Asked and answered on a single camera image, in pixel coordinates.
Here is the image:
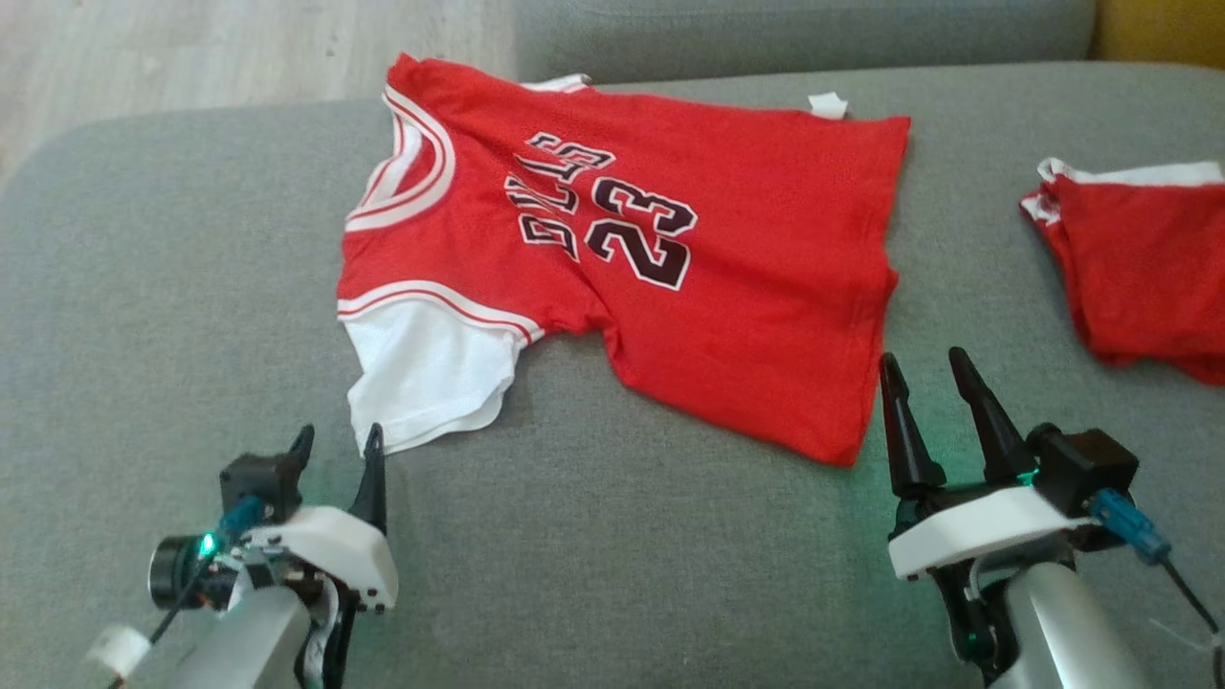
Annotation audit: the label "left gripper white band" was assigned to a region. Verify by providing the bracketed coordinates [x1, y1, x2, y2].
[147, 422, 399, 614]

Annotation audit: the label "red basketball jersey number 23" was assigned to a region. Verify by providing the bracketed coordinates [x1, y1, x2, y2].
[335, 53, 912, 468]

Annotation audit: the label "grey sofa seat cushion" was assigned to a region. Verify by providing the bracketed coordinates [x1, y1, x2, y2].
[512, 0, 1100, 87]

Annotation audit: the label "red shorts with white stripe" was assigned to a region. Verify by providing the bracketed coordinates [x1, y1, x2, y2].
[1019, 157, 1225, 388]

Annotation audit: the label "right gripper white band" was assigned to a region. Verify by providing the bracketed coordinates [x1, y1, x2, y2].
[880, 345, 1093, 681]

